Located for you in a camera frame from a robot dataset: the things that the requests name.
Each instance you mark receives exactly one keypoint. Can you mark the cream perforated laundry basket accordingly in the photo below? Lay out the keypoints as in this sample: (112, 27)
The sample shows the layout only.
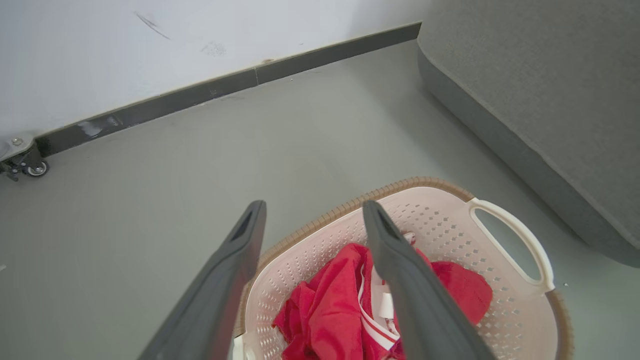
(450, 225)

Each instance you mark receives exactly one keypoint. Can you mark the grey metal panel frame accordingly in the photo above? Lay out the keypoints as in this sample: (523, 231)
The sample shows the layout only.
(15, 146)

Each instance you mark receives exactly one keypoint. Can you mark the dark grey baseboard strip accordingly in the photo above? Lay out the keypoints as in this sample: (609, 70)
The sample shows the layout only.
(200, 95)

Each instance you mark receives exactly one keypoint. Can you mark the small black caster wheel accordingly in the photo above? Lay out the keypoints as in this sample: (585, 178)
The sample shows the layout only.
(36, 169)

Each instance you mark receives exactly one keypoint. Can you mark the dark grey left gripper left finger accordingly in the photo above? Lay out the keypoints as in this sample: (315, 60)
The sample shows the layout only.
(215, 300)

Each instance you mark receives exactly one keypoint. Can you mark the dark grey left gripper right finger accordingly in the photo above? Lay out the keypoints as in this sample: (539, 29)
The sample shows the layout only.
(420, 310)

